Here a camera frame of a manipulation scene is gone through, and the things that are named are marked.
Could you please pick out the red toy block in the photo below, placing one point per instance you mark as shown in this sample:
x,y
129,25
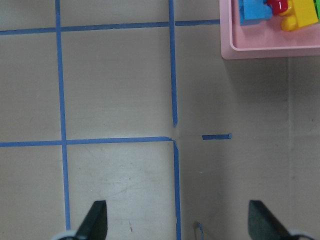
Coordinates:
x,y
278,7

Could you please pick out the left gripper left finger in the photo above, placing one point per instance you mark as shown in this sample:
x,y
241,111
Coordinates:
x,y
95,223

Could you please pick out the yellow toy block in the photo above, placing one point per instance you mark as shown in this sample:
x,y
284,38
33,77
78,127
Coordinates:
x,y
300,14

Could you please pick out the pink plastic box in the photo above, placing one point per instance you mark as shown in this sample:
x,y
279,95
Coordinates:
x,y
263,40

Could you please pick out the blue toy block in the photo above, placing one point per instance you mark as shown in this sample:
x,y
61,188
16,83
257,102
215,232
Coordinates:
x,y
252,12

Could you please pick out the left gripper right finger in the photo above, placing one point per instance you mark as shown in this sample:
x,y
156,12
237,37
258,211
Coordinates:
x,y
263,225

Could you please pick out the green toy block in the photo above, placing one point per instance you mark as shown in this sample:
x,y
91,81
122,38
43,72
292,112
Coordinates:
x,y
317,8

